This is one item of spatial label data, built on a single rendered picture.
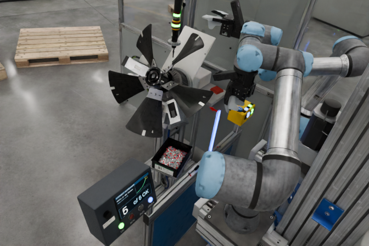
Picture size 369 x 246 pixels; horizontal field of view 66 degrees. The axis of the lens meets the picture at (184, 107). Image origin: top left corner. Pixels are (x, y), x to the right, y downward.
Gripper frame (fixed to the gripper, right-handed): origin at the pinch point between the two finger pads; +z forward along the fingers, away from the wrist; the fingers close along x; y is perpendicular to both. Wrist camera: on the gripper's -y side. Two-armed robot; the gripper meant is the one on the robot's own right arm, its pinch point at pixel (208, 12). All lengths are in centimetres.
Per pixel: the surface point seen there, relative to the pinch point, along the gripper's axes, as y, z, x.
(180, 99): 48.3, 5.1, -8.2
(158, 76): 42.9, 23.9, -2.8
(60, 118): 166, 166, 30
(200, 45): 23.0, 6.8, 12.0
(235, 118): 64, -23, 15
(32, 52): 152, 288, 95
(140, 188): 46, -12, -70
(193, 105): 48.3, -3.1, -8.4
